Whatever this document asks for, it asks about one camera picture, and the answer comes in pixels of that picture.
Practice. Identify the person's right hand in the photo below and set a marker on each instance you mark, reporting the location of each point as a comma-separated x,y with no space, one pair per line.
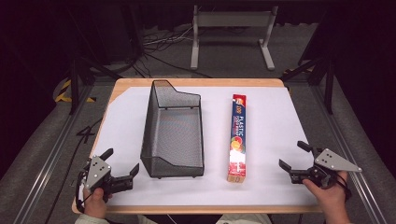
330,199

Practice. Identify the black metal stand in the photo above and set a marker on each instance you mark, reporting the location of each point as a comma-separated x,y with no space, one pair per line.
327,81
74,84

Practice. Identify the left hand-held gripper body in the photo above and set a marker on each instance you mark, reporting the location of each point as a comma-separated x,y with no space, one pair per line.
97,171

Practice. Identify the aluminium floor rail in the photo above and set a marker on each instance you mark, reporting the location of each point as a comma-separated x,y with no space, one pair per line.
53,155
351,155

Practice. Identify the long plastic wrap box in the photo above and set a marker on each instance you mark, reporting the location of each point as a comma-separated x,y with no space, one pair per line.
237,137

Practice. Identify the yellow black hazard tape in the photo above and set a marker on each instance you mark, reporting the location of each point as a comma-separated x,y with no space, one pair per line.
63,93

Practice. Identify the grey metal stand frame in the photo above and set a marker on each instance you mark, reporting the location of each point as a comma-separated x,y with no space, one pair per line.
233,19

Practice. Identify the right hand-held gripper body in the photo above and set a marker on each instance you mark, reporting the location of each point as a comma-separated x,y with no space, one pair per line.
331,162

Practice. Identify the white table sheet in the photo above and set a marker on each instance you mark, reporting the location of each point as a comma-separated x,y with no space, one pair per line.
274,124

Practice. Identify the person's left hand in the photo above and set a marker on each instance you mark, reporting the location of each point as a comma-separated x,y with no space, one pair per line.
95,202

